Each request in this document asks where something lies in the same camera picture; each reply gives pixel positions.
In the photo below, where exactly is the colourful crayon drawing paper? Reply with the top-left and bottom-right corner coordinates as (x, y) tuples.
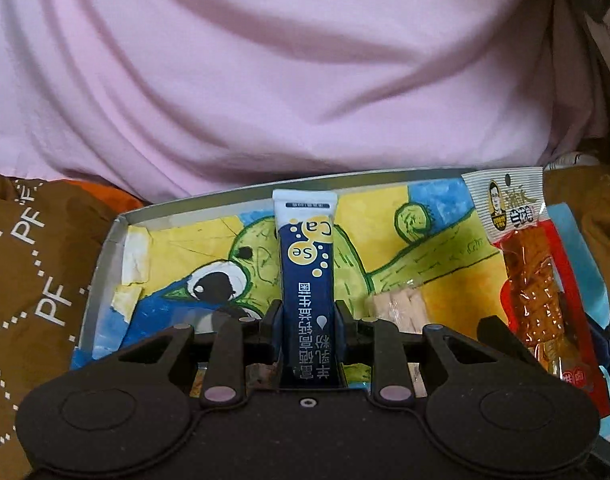
(70, 180), (511, 391)

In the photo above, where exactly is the colourful printed bed sheet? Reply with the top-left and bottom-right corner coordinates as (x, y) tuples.
(77, 160), (610, 480)

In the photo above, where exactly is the red spicy strip packet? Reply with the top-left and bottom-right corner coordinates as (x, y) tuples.
(460, 166), (610, 418)

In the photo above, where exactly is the brown letter print quilt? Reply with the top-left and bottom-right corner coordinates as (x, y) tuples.
(0, 160), (146, 480)

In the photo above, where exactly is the dark patterned cloth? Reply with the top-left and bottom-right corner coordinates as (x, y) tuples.
(555, 0), (610, 136)

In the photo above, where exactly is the blue stick packet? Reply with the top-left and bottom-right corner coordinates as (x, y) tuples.
(271, 189), (347, 391)

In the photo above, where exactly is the pink cloth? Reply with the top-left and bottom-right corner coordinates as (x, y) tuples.
(0, 0), (610, 206)

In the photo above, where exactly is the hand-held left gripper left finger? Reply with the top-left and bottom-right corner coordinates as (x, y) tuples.
(117, 300), (284, 407)

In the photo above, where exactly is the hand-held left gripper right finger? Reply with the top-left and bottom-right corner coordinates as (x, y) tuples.
(335, 300), (488, 407)

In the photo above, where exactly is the grey shallow box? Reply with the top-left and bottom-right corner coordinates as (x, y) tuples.
(74, 166), (610, 461)

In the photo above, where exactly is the long clear wafer packet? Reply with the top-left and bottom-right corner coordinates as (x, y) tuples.
(370, 277), (431, 396)

